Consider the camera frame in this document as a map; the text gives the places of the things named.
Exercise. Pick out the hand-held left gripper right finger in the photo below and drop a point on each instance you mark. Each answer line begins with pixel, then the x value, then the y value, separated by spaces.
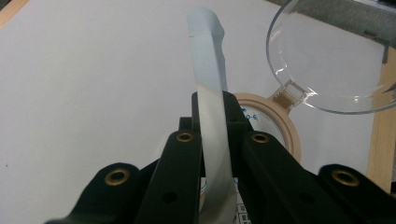
pixel 267 174

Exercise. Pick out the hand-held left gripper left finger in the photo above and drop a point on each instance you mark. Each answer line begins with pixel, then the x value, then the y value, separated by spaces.
pixel 174 174

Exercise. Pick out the clear pitcher with beige rim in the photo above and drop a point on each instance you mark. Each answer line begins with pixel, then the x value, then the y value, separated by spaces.
pixel 292 130

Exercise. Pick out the white table mat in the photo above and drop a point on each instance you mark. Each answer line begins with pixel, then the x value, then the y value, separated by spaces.
pixel 77 93

